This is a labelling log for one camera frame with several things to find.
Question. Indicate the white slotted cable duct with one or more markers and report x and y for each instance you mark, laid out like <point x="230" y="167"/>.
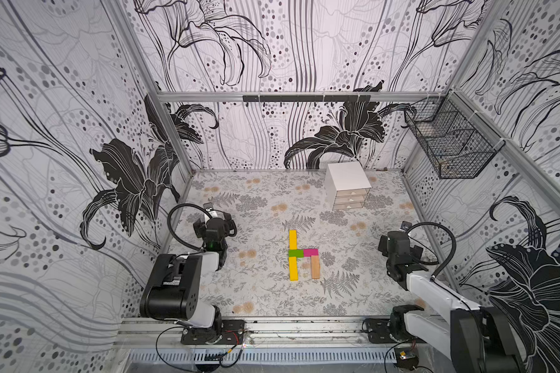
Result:
<point x="269" y="356"/>

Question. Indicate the natural wood building block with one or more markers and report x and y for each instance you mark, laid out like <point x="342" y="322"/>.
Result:
<point x="315" y="267"/>

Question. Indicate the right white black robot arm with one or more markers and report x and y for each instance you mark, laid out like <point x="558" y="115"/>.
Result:
<point x="475" y="338"/>

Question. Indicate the magenta building block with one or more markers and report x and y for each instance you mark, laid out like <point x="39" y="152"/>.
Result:
<point x="310" y="252"/>

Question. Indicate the white mini drawer cabinet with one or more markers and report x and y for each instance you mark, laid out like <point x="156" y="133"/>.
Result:
<point x="347" y="186"/>

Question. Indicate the yellow building block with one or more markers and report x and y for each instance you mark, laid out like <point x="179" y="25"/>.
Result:
<point x="292" y="239"/>
<point x="293" y="269"/>

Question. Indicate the black wall mounted bar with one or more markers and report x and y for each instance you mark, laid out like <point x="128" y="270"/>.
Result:
<point x="305" y="98"/>

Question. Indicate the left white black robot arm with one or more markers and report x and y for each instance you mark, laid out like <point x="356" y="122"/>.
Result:
<point x="172" y="291"/>

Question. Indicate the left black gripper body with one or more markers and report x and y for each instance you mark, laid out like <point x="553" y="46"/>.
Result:
<point x="226" y="226"/>

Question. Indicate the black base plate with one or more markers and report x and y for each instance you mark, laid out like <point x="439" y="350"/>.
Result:
<point x="223" y="332"/>
<point x="377" y="330"/>

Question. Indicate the small electronics board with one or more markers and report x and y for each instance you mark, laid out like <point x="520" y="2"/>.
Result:
<point x="406" y="359"/>

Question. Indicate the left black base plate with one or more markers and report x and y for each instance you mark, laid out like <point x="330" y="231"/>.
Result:
<point x="223" y="332"/>

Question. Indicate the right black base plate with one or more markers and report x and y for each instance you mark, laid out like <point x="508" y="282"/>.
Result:
<point x="377" y="330"/>

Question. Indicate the green building block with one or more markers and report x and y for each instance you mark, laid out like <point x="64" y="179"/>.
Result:
<point x="296" y="253"/>

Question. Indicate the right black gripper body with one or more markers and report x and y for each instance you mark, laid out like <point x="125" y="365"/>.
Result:
<point x="391" y="245"/>

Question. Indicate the black wire basket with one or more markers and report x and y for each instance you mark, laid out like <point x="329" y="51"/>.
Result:
<point x="449" y="134"/>

